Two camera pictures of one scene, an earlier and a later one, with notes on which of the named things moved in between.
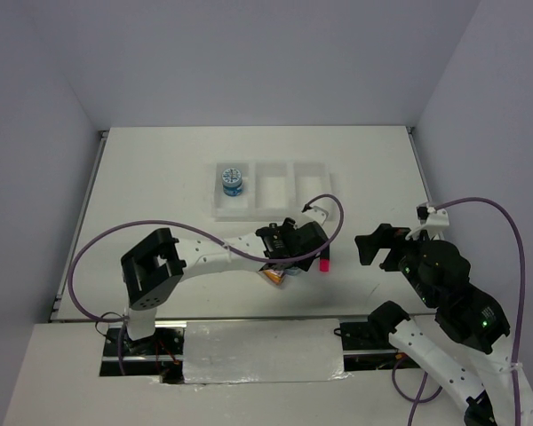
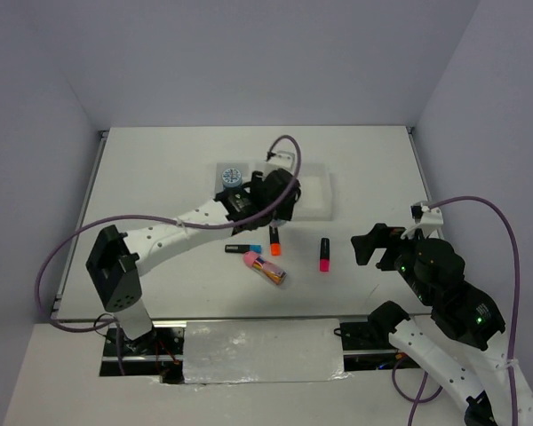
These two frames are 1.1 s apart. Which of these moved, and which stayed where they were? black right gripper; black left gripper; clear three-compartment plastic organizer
Moved: black left gripper
Stayed: clear three-compartment plastic organizer; black right gripper
